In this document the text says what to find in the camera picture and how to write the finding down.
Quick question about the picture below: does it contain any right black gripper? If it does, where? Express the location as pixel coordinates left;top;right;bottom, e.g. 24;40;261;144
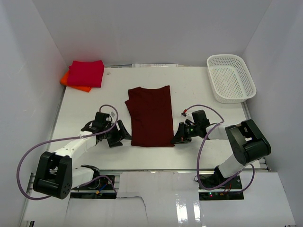
171;122;200;144

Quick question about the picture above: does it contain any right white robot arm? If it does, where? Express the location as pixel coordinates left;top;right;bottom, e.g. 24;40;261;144
171;110;271;191

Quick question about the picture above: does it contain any folded orange t-shirt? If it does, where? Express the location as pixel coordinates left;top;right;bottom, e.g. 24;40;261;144
59;70;92;93

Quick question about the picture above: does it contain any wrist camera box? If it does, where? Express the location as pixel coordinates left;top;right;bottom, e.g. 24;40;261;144
181;110;194;124
106;112;117;125

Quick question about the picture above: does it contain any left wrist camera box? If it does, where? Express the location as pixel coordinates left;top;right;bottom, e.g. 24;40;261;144
106;112;117;125

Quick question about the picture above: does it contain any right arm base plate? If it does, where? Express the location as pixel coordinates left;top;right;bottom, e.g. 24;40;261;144
194;172;244;201

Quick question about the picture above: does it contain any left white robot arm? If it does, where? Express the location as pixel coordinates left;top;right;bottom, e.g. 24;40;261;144
33;112;132;199

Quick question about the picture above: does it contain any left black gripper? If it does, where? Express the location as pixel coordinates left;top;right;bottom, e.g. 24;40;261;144
103;119;132;148

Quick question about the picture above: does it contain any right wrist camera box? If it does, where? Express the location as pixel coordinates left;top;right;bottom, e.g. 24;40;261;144
181;110;194;124

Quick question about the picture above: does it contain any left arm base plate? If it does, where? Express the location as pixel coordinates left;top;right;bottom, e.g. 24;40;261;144
70;175;118;199

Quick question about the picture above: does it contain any dark red t-shirt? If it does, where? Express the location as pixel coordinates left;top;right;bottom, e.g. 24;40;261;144
125;86;174;147

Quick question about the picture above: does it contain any folded crimson t-shirt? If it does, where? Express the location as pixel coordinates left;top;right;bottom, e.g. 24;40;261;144
67;60;105;87

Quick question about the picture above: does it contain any white perforated plastic basket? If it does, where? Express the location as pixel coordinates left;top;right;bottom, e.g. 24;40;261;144
206;54;257;104

